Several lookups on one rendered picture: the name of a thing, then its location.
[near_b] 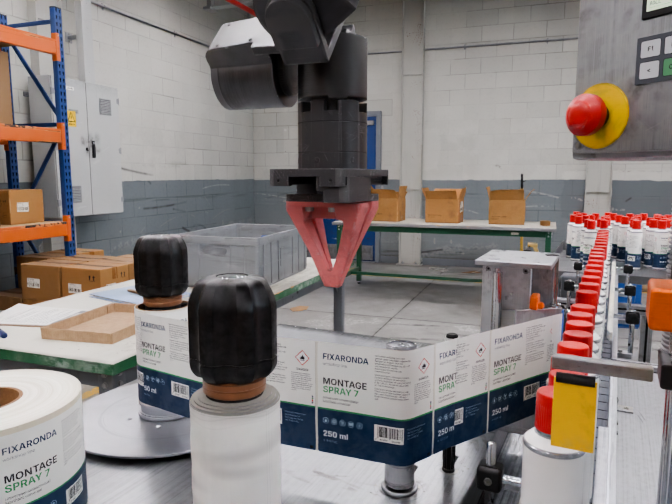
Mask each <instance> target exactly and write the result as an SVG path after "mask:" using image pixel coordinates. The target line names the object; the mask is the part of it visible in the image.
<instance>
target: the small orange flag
mask: <svg viewBox="0 0 672 504"><path fill-rule="evenodd" d="M597 385H598V383H597V382H596V377H594V376H587V375H580V374H573V373H566V372H558V371H556V376H554V387H553V406H552V425H551V444H550V445H551V446H556V447H562V448H567V449H572V450H577V451H582V452H587V453H593V448H594V432H595V417H596V401H597Z"/></svg>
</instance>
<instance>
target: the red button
mask: <svg viewBox="0 0 672 504"><path fill-rule="evenodd" d="M608 119H609V110H608V108H607V107H606V105H605V103H604V101H603V100H602V98H601V97H599V96H598V95H595V94H588V93H585V94H581V95H578V96H577V97H575V98H574V99H573V100H572V101H571V103H570V104H569V106H568V108H567V111H566V125H567V127H568V129H569V131H570V132H571V133H573V134H574V135H576V136H591V135H593V134H595V133H596V132H598V131H599V130H600V129H601V128H602V127H603V126H604V125H605V124H606V123H607V121H608Z"/></svg>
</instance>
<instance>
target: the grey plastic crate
mask: <svg viewBox="0 0 672 504"><path fill-rule="evenodd" d="M262 233H272V234H271V235H267V236H263V237H261V234H262ZM175 235H179V236H181V237H182V238H183V240H184V242H185V244H186V246H187V254H188V287H194V285H195V283H196V282H197V281H198V280H199V279H202V278H205V277H207V276H210V275H214V274H224V273H245V274H256V275H260V276H263V277H264V278H265V279H266V280H267V282H268V283H269V285H272V284H275V283H277V282H279V281H281V280H283V279H285V278H288V277H290V276H292V275H294V274H296V273H298V272H301V271H303V270H305V269H306V267H307V247H306V245H305V243H304V241H303V239H302V237H301V236H300V234H299V232H298V230H297V228H296V227H295V225H269V224H231V225H225V226H220V227H214V228H209V229H203V230H197V231H192V232H186V233H180V234H175Z"/></svg>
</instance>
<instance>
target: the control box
mask: <svg viewBox="0 0 672 504"><path fill-rule="evenodd" d="M642 4H643V0H580V18H579V37H578V55H577V73H576V92H575V97H577V96H578V95H581V94H585V93H588V94H595V95H598V96H599V97H601V98H602V100H603V101H604V103H605V105H606V107H607V108H608V110H609V119H608V121H607V123H606V124H605V125H604V126H603V127H602V128H601V129H600V130H599V131H598V132H596V133H595V134H593V135H591V136H576V135H574V134H573V147H572V153H573V154H572V156H573V159H575V160H579V161H672V80H668V81H661V82H654V83H648V84H641V85H634V84H635V70H636V55H637V40H638V39H639V38H643V37H648V36H652V35H657V34H661V33H666V32H671V31H672V13H671V14H667V15H663V16H659V17H655V18H651V19H647V20H642Z"/></svg>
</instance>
